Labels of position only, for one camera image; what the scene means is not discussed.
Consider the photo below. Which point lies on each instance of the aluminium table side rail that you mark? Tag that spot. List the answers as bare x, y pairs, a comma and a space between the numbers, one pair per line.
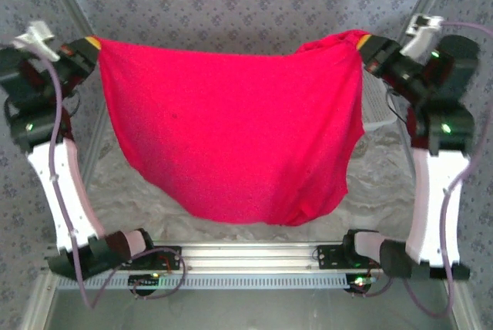
94, 141

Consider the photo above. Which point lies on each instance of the red t-shirt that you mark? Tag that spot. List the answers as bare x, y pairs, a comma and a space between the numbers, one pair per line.
231, 133

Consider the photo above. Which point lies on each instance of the aluminium mounting rail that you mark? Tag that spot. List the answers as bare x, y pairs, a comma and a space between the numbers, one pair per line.
250, 256

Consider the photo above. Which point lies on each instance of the aluminium frame leg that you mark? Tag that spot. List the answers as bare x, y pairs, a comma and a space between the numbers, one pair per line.
462, 307
36, 303

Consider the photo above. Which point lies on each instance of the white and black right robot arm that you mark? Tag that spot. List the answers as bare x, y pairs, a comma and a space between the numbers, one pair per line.
435, 199

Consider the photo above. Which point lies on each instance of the white perforated plastic basket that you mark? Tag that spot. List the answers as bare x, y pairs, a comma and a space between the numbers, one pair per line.
379, 110

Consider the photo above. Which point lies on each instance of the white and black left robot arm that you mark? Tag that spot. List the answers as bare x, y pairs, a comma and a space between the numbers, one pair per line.
58, 191

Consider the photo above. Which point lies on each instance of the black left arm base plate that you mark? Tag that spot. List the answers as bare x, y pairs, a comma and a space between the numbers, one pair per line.
169, 262

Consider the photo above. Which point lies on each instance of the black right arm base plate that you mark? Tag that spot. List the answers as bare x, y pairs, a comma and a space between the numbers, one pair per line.
329, 258

